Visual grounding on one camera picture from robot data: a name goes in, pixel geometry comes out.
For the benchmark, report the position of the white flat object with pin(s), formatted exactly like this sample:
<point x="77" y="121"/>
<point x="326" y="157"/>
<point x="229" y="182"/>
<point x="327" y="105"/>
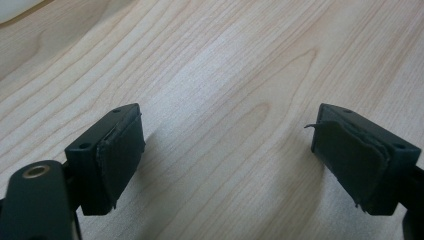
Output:
<point x="13" y="9"/>

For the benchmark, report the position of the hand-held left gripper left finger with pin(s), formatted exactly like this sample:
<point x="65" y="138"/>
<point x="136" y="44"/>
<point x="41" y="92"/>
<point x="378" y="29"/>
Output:
<point x="106" y="160"/>

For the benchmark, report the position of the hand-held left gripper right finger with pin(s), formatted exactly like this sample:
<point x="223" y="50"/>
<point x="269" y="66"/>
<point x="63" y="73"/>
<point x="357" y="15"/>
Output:
<point x="360" y="160"/>

